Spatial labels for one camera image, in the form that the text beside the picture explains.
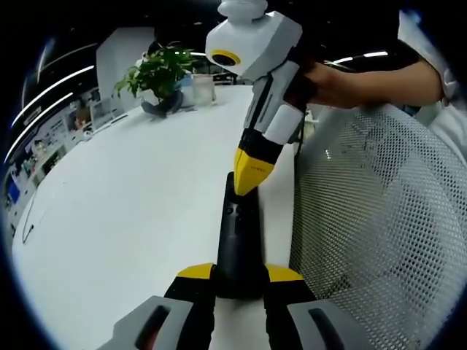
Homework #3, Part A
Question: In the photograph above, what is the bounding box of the black cable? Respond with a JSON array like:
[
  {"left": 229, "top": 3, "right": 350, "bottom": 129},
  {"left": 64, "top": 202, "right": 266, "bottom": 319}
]
[{"left": 293, "top": 112, "right": 306, "bottom": 158}]

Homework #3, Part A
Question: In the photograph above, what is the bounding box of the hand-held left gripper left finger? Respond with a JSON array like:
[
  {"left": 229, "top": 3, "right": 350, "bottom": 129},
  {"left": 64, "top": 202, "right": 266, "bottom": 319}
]
[{"left": 96, "top": 262, "right": 217, "bottom": 350}]

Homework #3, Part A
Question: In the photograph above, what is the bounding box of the green potted plant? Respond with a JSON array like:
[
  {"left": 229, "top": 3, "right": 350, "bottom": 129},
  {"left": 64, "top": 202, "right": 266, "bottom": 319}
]
[{"left": 114, "top": 41, "right": 200, "bottom": 110}]

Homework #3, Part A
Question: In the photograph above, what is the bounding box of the person's right hand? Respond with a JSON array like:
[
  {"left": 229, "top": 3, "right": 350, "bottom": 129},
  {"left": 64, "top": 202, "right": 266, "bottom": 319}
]
[{"left": 291, "top": 61, "right": 369, "bottom": 111}]

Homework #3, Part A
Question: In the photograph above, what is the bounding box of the grey cable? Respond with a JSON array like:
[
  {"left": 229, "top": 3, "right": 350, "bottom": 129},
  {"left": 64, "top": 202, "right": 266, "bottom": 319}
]
[{"left": 20, "top": 188, "right": 38, "bottom": 244}]

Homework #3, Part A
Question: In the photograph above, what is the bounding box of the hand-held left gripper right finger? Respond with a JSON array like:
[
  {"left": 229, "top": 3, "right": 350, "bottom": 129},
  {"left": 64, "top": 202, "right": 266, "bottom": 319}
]
[{"left": 262, "top": 262, "right": 380, "bottom": 350}]

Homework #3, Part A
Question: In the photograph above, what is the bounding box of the white mesh chair back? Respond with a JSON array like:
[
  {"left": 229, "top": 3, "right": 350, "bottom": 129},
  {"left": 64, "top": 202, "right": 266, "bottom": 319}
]
[{"left": 290, "top": 104, "right": 467, "bottom": 350}]

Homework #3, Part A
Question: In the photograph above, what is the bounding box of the black remote control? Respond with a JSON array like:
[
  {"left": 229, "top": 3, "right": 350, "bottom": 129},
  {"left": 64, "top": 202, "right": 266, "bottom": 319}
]
[{"left": 217, "top": 171, "right": 264, "bottom": 300}]

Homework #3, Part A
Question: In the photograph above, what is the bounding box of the clear plastic container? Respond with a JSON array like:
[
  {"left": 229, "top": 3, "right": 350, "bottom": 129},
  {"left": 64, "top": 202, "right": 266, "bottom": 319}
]
[{"left": 190, "top": 74, "right": 217, "bottom": 107}]

